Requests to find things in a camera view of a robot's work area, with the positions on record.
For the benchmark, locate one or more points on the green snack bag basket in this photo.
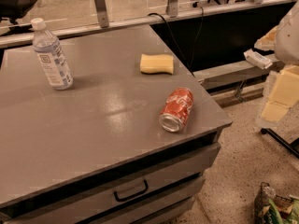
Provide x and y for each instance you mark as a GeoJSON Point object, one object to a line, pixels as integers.
{"type": "Point", "coordinates": [270, 208]}

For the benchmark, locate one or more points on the black drawer handle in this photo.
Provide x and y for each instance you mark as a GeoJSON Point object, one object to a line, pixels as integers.
{"type": "Point", "coordinates": [130, 190]}

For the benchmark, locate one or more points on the black office chair left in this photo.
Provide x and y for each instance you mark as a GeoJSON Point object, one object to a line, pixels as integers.
{"type": "Point", "coordinates": [13, 10]}

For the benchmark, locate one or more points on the red coca-cola can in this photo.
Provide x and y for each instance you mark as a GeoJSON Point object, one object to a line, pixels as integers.
{"type": "Point", "coordinates": [177, 109]}

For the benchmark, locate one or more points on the metal railing bar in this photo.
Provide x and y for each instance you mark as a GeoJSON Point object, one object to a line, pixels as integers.
{"type": "Point", "coordinates": [12, 41]}

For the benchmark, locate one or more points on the grey drawer cabinet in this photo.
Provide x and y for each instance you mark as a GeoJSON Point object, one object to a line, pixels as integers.
{"type": "Point", "coordinates": [62, 153]}

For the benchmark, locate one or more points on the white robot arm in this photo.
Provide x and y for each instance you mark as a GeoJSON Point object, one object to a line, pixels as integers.
{"type": "Point", "coordinates": [284, 41]}

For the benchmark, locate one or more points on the clear plastic water bottle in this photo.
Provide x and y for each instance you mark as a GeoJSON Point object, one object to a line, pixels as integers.
{"type": "Point", "coordinates": [51, 56]}

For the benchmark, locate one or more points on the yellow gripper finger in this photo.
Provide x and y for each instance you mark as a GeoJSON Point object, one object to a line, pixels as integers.
{"type": "Point", "coordinates": [267, 41]}
{"type": "Point", "coordinates": [283, 95]}

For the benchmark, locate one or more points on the yellow sponge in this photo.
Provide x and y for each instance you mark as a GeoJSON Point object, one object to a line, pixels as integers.
{"type": "Point", "coordinates": [154, 64]}

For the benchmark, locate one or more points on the metal bracket post left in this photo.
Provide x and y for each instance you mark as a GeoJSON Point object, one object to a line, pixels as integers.
{"type": "Point", "coordinates": [101, 12]}

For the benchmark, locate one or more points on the metal bracket post middle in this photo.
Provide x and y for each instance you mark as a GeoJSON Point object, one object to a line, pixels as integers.
{"type": "Point", "coordinates": [172, 8]}

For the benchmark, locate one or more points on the white packet on ledge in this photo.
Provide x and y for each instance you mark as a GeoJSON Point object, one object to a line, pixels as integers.
{"type": "Point", "coordinates": [257, 59]}

